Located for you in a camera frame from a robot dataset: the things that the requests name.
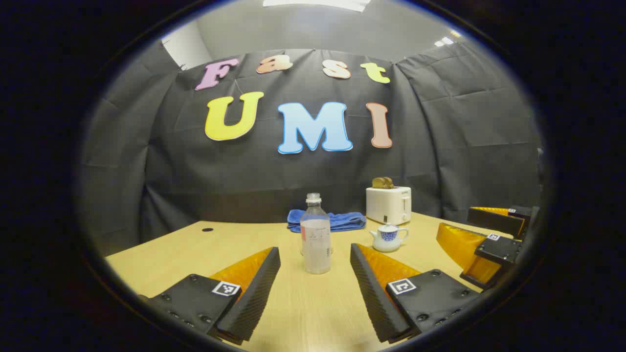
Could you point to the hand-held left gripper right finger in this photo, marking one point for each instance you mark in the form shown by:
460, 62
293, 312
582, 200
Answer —
374, 293

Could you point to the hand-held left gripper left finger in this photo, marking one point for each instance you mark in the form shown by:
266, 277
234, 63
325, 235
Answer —
254, 293

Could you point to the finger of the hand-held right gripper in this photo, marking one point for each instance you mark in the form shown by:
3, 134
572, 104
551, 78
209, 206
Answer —
496, 252
494, 220

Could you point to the white blue teacup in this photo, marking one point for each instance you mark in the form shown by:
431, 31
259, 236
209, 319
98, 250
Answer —
389, 242

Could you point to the clear plastic water bottle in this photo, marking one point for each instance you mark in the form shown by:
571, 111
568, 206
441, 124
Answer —
315, 244

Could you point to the blue folded towel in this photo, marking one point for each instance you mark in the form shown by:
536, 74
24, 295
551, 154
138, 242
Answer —
342, 220

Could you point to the white toaster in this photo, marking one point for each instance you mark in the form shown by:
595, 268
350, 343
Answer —
389, 205

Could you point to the brown toast slice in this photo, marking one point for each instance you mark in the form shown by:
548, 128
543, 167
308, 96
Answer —
389, 183
377, 183

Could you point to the black backdrop cloth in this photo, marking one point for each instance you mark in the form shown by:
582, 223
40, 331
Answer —
244, 176

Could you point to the small ceiling light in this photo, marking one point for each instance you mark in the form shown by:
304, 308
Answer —
444, 41

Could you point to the long ceiling light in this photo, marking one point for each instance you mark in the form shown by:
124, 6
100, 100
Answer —
318, 4

